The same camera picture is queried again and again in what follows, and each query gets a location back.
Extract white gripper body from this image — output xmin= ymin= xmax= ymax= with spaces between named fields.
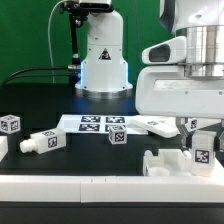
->
xmin=135 ymin=36 xmax=224 ymax=119

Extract white fence rail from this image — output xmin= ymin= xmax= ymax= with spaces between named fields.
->
xmin=213 ymin=159 xmax=224 ymax=176
xmin=0 ymin=175 xmax=224 ymax=203

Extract white right fence rail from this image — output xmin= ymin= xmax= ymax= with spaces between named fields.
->
xmin=213 ymin=159 xmax=224 ymax=176

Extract white chair seat block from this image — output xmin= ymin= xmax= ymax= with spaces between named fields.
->
xmin=143 ymin=149 xmax=192 ymax=177

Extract white block left edge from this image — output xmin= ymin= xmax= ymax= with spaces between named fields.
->
xmin=0 ymin=136 xmax=8 ymax=162

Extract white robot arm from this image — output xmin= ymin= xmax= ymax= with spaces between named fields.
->
xmin=76 ymin=0 xmax=224 ymax=138

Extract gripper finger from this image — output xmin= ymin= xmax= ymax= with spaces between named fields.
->
xmin=176 ymin=117 xmax=189 ymax=148
xmin=218 ymin=119 xmax=224 ymax=150

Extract white front fence rail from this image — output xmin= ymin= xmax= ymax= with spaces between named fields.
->
xmin=0 ymin=175 xmax=224 ymax=203

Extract black cables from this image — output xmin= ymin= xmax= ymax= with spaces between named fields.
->
xmin=0 ymin=65 xmax=82 ymax=87

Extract grey cable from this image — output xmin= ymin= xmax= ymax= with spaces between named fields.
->
xmin=47 ymin=0 xmax=69 ymax=84

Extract white tag sheet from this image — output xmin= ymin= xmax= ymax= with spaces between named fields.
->
xmin=57 ymin=114 xmax=147 ymax=135

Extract small white tag cube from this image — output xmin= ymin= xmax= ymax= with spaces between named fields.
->
xmin=109 ymin=125 xmax=127 ymax=145

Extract white tag cube far left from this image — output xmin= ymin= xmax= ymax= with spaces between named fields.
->
xmin=0 ymin=115 xmax=21 ymax=134

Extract white chair back piece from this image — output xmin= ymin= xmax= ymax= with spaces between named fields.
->
xmin=131 ymin=115 xmax=179 ymax=138

